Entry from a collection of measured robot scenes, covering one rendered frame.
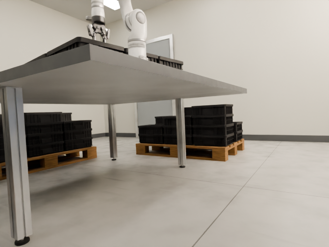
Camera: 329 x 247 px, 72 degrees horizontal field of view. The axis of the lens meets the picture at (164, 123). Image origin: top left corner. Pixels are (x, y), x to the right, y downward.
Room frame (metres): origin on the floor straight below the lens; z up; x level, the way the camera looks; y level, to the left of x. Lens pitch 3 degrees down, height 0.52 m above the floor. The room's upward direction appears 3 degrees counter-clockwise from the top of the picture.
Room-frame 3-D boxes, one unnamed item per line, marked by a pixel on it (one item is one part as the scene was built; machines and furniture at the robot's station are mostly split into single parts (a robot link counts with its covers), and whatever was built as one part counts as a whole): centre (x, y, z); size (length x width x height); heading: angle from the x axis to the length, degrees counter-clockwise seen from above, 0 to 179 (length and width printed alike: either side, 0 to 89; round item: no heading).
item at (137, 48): (1.17, 0.12, 0.80); 0.09 x 0.09 x 0.17; 58
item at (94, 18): (1.34, 0.36, 1.06); 0.08 x 0.08 x 0.09
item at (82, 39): (1.39, 0.46, 0.92); 0.40 x 0.30 x 0.02; 49
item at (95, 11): (1.36, 0.37, 1.13); 0.11 x 0.09 x 0.06; 44
